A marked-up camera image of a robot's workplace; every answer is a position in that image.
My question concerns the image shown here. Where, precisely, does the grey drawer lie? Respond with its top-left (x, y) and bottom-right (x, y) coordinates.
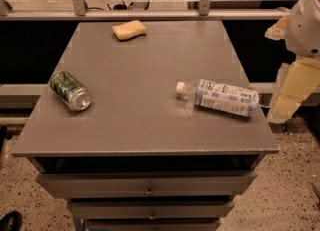
top-left (37, 171), bottom-right (257, 199)
top-left (67, 198), bottom-right (234, 220)
top-left (86, 219), bottom-right (221, 231)

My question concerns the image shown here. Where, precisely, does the green soda can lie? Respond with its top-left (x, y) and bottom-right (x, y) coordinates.
top-left (49, 71), bottom-right (92, 111)

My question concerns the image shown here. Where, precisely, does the grey drawer cabinet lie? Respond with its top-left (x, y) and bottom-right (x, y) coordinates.
top-left (11, 20), bottom-right (280, 231)

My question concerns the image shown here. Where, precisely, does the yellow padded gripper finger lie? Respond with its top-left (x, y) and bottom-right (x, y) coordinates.
top-left (267, 56), bottom-right (320, 124)
top-left (265, 15), bottom-right (288, 40)

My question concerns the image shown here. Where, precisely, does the yellow sponge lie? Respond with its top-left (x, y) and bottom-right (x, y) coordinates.
top-left (112, 20), bottom-right (147, 41)

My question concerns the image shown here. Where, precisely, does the clear blue-label plastic bottle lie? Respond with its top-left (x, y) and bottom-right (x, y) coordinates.
top-left (176, 79), bottom-right (259, 117)

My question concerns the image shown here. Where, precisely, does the black shoe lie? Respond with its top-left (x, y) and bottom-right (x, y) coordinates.
top-left (0, 211), bottom-right (22, 231)

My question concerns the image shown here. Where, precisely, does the top grey drawer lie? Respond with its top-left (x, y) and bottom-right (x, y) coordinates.
top-left (37, 171), bottom-right (257, 199)

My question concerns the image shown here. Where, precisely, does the bottom grey drawer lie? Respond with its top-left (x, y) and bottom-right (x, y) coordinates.
top-left (86, 219), bottom-right (221, 231)

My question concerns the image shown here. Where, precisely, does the middle grey drawer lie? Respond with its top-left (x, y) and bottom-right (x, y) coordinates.
top-left (67, 198), bottom-right (234, 220)

